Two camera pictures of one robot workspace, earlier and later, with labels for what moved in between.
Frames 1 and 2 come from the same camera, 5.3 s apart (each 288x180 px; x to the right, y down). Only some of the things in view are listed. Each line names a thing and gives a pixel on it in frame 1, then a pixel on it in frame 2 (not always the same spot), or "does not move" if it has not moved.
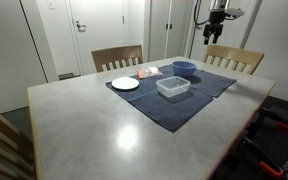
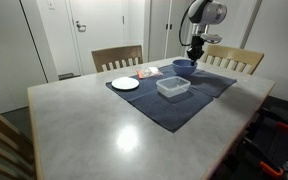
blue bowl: [183, 68] does not move
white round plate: [125, 83] does not move
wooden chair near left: [7, 154] does not move
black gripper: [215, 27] to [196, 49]
